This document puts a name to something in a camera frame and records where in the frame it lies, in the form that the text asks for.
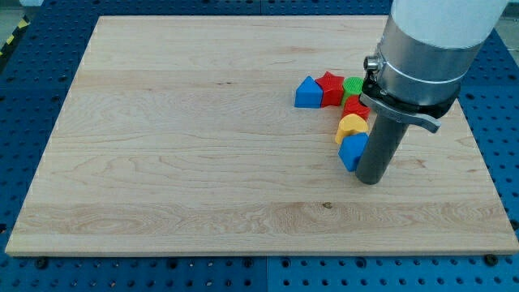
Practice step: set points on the blue cube block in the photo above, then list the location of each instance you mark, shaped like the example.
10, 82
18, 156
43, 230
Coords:
351, 150

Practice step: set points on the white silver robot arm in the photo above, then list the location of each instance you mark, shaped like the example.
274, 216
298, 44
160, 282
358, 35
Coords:
428, 46

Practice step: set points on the yellow heart block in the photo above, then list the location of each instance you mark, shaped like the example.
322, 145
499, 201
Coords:
351, 124

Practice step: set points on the red circle block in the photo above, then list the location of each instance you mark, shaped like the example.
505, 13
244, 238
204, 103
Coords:
353, 105

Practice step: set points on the green circle block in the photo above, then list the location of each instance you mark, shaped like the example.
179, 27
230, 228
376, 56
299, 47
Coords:
352, 86

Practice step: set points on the blue pentagon block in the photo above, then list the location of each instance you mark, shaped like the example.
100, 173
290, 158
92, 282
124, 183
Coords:
309, 94

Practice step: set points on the light wooden board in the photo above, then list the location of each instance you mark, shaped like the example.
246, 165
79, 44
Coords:
179, 137

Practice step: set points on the red star block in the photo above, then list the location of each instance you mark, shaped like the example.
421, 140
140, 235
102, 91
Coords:
332, 88

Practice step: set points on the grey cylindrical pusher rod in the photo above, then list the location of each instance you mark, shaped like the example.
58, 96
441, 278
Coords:
384, 139

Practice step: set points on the black silver clamp lever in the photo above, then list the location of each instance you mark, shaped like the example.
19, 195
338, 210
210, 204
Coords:
396, 109

